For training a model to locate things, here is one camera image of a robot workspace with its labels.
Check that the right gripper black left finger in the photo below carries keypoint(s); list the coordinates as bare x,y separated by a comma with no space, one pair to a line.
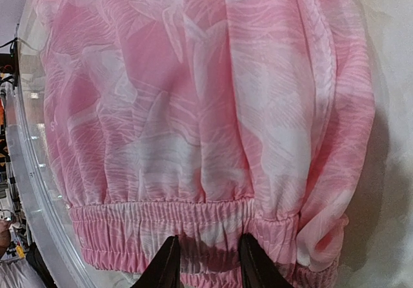
164,269

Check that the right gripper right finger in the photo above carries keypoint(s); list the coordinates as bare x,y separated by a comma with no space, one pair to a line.
257,269

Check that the pink garment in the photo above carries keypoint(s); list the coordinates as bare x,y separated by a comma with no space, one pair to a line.
207,119

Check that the aluminium front rail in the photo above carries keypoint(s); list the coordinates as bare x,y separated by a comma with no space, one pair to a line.
46,212

